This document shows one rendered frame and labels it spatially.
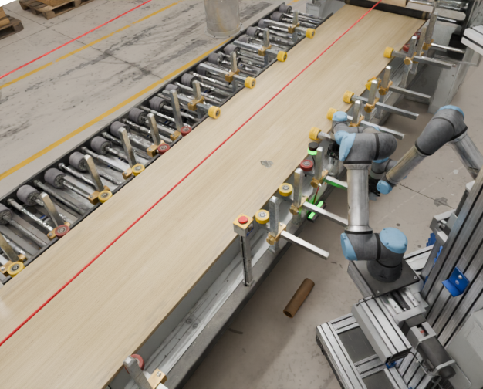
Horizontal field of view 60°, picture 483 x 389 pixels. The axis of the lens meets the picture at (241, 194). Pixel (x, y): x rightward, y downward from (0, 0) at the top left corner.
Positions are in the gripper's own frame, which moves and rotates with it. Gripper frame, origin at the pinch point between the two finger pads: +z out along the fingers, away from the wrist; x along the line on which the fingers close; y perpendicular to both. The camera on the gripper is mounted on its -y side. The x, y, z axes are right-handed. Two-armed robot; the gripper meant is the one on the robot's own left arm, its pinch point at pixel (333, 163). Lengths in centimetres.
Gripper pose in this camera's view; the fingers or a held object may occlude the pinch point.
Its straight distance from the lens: 250.0
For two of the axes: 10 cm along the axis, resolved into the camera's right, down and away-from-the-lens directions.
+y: -2.6, 6.9, -6.7
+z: 0.5, 7.1, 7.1
